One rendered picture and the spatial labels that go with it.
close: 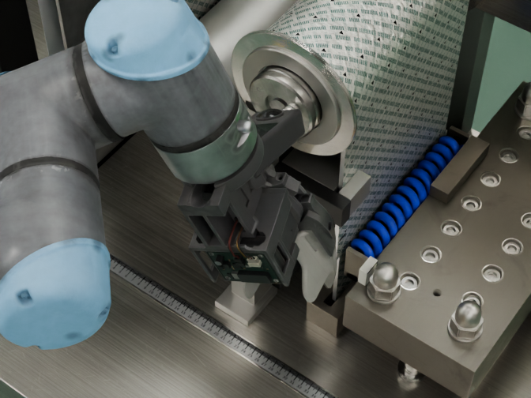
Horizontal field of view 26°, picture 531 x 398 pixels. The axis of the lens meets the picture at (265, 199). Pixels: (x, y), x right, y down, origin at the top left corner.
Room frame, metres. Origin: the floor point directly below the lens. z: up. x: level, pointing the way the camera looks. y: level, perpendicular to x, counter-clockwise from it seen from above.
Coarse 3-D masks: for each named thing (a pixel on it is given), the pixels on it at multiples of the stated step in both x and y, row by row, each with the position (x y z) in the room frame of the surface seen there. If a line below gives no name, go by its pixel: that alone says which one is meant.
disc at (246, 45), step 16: (256, 32) 0.80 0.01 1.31; (272, 32) 0.79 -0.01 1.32; (240, 48) 0.81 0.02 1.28; (256, 48) 0.80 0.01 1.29; (288, 48) 0.78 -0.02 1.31; (304, 48) 0.77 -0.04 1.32; (240, 64) 0.81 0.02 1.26; (320, 64) 0.75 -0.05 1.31; (240, 80) 0.81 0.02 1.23; (336, 80) 0.74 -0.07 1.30; (336, 96) 0.74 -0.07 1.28; (256, 112) 0.80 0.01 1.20; (352, 112) 0.73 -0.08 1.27; (352, 128) 0.73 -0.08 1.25; (304, 144) 0.76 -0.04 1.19; (336, 144) 0.74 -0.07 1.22
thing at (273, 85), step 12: (264, 72) 0.78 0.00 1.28; (276, 72) 0.77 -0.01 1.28; (288, 72) 0.77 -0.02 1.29; (252, 84) 0.78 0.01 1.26; (264, 84) 0.77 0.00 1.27; (276, 84) 0.76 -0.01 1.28; (288, 84) 0.75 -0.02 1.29; (300, 84) 0.76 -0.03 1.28; (252, 96) 0.78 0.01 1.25; (264, 96) 0.77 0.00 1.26; (276, 96) 0.76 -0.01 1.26; (288, 96) 0.75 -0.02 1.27; (300, 96) 0.74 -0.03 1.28; (312, 96) 0.75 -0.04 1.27; (264, 108) 0.77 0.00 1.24; (276, 108) 0.76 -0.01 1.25; (300, 108) 0.74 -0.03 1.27; (312, 108) 0.74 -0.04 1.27; (312, 120) 0.74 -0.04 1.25
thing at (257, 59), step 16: (272, 48) 0.78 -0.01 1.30; (256, 64) 0.79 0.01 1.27; (272, 64) 0.78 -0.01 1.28; (288, 64) 0.77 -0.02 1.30; (304, 64) 0.76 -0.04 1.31; (304, 80) 0.76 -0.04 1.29; (320, 80) 0.75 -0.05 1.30; (320, 96) 0.75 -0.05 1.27; (336, 112) 0.74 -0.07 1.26; (320, 128) 0.75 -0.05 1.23; (336, 128) 0.74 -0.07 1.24; (320, 144) 0.75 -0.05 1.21
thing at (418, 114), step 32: (448, 64) 0.91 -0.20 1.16; (416, 96) 0.85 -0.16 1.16; (448, 96) 0.92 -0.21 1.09; (384, 128) 0.80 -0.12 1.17; (416, 128) 0.86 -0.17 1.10; (352, 160) 0.75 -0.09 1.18; (384, 160) 0.81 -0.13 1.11; (416, 160) 0.87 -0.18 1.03; (384, 192) 0.82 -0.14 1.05; (352, 224) 0.76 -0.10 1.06
